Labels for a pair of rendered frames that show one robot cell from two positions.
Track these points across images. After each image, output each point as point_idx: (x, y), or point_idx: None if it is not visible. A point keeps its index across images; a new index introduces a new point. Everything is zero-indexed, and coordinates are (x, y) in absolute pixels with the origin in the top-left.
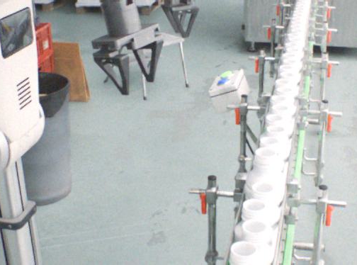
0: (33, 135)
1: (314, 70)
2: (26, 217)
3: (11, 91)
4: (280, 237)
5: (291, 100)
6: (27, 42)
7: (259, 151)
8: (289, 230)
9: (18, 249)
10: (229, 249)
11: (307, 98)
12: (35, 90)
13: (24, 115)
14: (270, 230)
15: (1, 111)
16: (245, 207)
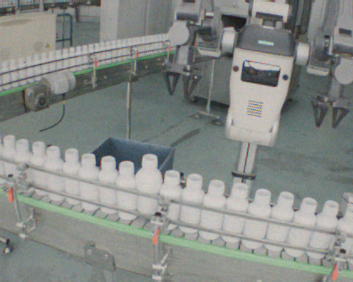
0: (256, 136)
1: None
2: (239, 174)
3: (242, 100)
4: (135, 211)
5: (306, 212)
6: (269, 84)
7: (155, 158)
8: (169, 236)
9: (230, 185)
10: (98, 168)
11: (339, 236)
12: (266, 113)
13: (250, 119)
14: (103, 177)
15: (233, 106)
16: (107, 157)
